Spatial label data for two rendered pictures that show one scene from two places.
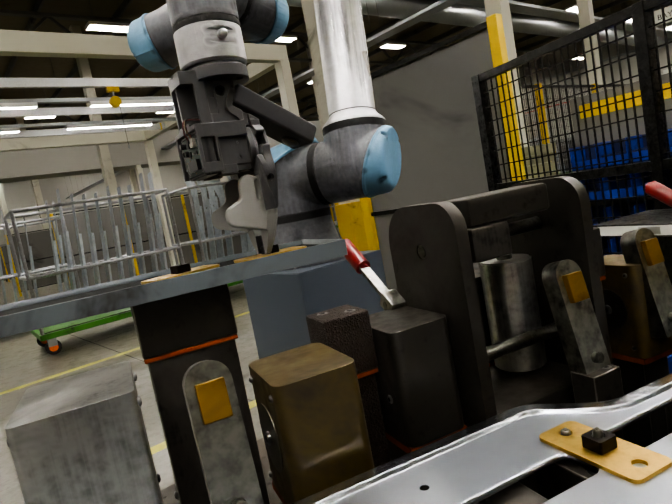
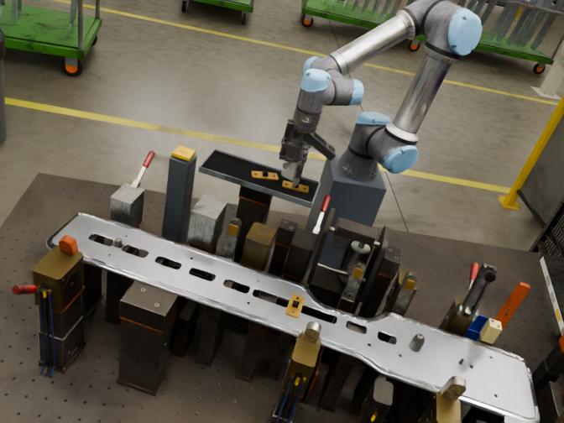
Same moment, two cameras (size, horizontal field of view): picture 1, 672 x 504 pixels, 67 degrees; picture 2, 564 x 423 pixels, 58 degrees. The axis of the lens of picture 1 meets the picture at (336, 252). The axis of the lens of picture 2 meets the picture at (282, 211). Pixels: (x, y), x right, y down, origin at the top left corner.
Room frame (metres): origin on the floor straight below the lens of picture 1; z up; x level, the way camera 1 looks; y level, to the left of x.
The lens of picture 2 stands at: (-0.59, -0.57, 1.99)
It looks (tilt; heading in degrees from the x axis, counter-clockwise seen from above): 34 degrees down; 29
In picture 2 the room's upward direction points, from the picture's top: 15 degrees clockwise
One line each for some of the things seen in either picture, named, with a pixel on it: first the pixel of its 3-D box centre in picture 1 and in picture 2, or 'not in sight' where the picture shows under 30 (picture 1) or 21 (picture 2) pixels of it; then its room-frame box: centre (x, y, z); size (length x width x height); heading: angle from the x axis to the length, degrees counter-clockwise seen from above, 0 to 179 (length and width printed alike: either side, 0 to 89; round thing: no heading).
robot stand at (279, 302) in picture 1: (328, 359); (342, 213); (1.00, 0.05, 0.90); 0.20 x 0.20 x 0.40; 39
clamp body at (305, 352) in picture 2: not in sight; (289, 397); (0.20, -0.29, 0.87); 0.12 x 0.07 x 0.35; 23
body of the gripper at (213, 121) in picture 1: (220, 126); (297, 141); (0.60, 0.10, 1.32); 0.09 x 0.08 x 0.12; 123
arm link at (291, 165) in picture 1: (296, 177); (371, 132); (1.00, 0.05, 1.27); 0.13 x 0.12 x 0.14; 65
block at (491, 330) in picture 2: not in sight; (468, 364); (0.68, -0.61, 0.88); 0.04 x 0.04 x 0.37; 23
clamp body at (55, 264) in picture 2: not in sight; (57, 315); (-0.07, 0.30, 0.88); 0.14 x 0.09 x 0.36; 23
